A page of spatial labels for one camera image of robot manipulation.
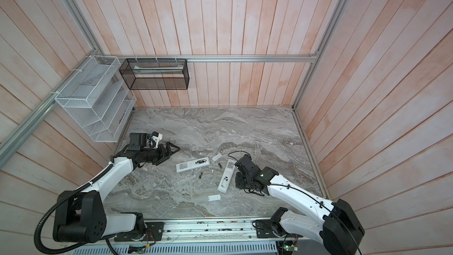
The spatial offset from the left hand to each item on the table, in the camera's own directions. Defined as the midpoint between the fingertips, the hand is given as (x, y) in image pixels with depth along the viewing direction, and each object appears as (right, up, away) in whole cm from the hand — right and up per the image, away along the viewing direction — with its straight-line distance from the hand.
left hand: (175, 155), depth 84 cm
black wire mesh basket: (-17, +46, +20) cm, 53 cm away
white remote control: (+25, -11, +3) cm, 28 cm away
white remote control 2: (+7, -7, +8) cm, 13 cm away
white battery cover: (+20, -20, -1) cm, 29 cm away
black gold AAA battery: (+12, -11, +6) cm, 17 cm away
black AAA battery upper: (+22, -7, +8) cm, 24 cm away
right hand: (+31, -12, -2) cm, 33 cm away
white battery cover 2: (+20, -3, +12) cm, 23 cm away
